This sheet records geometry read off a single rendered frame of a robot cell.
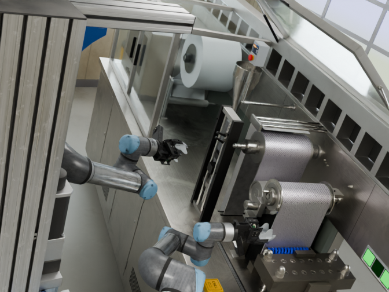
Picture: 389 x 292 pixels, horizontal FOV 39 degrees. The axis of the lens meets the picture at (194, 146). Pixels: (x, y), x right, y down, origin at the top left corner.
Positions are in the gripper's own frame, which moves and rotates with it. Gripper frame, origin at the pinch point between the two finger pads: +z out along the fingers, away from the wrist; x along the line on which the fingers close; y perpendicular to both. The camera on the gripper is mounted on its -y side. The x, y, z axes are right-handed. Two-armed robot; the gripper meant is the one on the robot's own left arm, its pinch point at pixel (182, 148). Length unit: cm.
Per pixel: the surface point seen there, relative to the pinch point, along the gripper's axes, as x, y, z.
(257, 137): 23.2, 7.5, 24.1
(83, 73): -175, -248, 175
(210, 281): -16, 55, 0
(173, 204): -31.4, 7.9, 20.9
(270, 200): 18.5, 37.9, 13.7
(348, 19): 49, -142, 270
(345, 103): 59, 13, 44
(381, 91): 80, 35, 2
